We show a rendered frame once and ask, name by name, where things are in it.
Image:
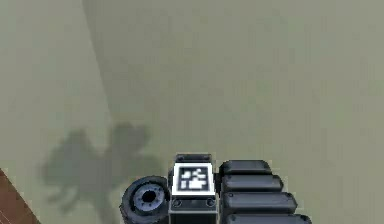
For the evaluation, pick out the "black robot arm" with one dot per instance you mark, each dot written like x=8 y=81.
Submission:
x=253 y=200

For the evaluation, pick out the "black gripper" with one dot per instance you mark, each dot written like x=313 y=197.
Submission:
x=146 y=200

